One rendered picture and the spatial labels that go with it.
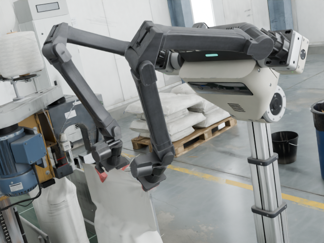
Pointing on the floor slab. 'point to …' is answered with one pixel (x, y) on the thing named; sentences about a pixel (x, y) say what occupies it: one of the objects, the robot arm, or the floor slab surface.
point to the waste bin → (318, 117)
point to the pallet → (206, 132)
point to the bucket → (285, 146)
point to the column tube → (9, 217)
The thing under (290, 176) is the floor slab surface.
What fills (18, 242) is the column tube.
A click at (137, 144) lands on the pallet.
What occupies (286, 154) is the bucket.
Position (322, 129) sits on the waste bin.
